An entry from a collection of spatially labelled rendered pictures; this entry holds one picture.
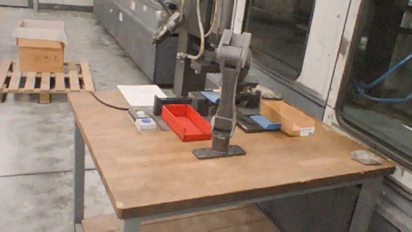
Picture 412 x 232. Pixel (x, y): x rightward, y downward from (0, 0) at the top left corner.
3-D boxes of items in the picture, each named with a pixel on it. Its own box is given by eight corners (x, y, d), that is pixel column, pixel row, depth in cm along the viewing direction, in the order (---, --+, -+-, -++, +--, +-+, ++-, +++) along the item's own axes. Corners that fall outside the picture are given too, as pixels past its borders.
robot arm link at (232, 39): (232, 50, 163) (223, 24, 133) (255, 54, 161) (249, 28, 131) (226, 80, 162) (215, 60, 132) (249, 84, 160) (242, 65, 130)
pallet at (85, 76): (4, 69, 502) (3, 58, 497) (87, 71, 538) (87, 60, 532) (-9, 102, 398) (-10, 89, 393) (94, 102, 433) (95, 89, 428)
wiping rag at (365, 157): (340, 155, 166) (365, 167, 155) (342, 148, 165) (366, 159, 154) (364, 151, 172) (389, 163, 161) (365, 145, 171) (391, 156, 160)
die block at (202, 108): (195, 117, 183) (197, 101, 180) (187, 109, 191) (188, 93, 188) (233, 114, 192) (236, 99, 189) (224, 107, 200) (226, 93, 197)
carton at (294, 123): (290, 138, 175) (293, 122, 172) (258, 117, 195) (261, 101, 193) (312, 136, 181) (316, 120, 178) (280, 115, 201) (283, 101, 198)
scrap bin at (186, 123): (183, 142, 156) (184, 128, 154) (161, 118, 176) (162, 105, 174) (211, 140, 161) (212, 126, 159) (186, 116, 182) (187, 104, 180)
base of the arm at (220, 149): (193, 131, 147) (201, 139, 141) (241, 128, 156) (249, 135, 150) (191, 151, 150) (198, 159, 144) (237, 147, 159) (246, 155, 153)
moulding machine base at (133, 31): (91, 16, 965) (92, -27, 930) (133, 18, 1005) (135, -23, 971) (150, 89, 498) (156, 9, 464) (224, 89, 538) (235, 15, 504)
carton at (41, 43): (18, 57, 507) (17, 17, 490) (68, 60, 527) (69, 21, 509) (12, 72, 448) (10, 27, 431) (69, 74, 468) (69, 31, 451)
